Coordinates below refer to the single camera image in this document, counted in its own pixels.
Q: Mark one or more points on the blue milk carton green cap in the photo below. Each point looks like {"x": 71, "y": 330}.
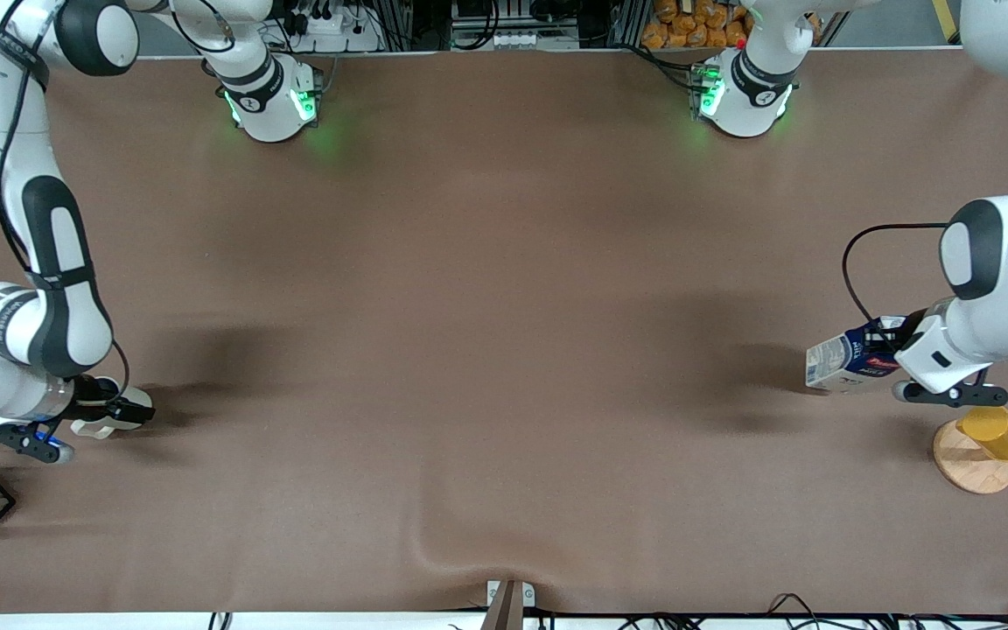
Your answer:
{"x": 836, "y": 363}

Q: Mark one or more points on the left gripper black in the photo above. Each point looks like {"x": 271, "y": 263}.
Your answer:
{"x": 913, "y": 329}

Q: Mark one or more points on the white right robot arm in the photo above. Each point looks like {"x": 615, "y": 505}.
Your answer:
{"x": 58, "y": 262}

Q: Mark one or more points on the metal table clamp bracket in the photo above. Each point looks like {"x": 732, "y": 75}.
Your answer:
{"x": 504, "y": 612}

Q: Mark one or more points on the yellow cup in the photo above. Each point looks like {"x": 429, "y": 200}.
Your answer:
{"x": 998, "y": 433}

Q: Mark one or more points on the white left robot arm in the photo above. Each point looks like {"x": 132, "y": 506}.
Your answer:
{"x": 1003, "y": 254}

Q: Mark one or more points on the white power strip with plugs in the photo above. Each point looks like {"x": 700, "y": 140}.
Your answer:
{"x": 346, "y": 39}

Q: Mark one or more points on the long white power strip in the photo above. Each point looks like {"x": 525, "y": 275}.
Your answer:
{"x": 530, "y": 39}

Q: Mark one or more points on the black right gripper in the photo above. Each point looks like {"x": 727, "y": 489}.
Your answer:
{"x": 99, "y": 391}

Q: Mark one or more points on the pile of orange snacks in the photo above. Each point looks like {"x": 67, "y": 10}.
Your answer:
{"x": 688, "y": 26}

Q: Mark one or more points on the round wooden mug stand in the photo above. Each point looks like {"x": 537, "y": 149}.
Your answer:
{"x": 972, "y": 472}

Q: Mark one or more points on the brown table cover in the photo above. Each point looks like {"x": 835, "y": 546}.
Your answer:
{"x": 504, "y": 437}

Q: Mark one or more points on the grey ceramic mug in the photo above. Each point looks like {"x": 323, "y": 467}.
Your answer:
{"x": 93, "y": 429}

